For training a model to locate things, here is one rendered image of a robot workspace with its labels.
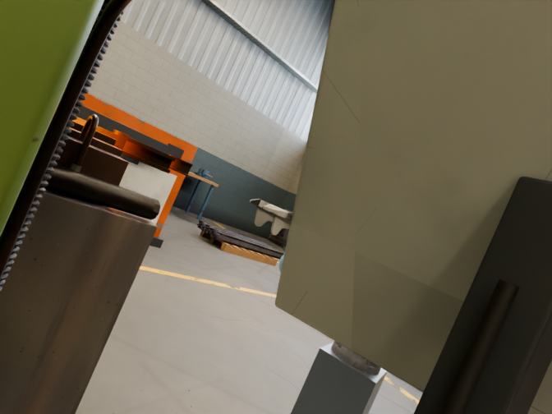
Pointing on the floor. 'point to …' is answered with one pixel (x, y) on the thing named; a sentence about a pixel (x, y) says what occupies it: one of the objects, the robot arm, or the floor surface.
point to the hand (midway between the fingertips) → (262, 203)
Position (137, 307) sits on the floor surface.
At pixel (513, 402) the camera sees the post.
